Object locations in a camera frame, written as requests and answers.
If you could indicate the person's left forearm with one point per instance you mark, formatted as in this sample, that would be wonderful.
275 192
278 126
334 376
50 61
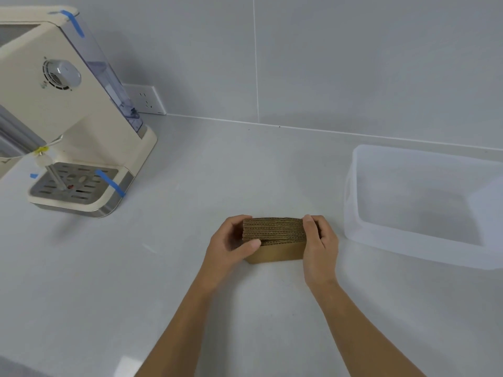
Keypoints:
177 329

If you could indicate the cream water dispenser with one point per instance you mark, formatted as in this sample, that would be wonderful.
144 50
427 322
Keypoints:
66 113

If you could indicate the clear water tank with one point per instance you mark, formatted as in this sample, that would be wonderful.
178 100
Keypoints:
108 74

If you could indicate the person's left hand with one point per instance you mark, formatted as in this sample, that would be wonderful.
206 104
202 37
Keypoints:
222 251

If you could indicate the metal drip tray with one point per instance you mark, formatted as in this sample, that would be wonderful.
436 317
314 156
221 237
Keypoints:
70 182

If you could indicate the white wall socket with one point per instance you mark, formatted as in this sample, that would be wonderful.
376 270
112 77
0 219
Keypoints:
144 99

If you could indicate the clear plastic storage bin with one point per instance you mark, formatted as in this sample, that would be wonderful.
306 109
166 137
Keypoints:
424 206

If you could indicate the stack of brown cardboard sleeves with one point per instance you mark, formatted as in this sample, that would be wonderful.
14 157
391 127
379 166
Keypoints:
274 240

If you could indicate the grey dispenser knob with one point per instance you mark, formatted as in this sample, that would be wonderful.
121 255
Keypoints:
62 73

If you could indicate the person's right thumb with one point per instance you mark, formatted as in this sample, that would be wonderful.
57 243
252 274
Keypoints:
309 231

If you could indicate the blue tape strip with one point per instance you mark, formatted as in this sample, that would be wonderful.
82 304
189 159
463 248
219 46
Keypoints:
110 182
72 22

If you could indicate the person's right hand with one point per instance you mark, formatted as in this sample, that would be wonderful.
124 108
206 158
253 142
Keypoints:
320 255

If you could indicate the person's right forearm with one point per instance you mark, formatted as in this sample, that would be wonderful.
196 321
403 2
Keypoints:
365 333

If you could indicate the person's left thumb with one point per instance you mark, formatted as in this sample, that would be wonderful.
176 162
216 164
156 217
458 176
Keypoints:
247 247

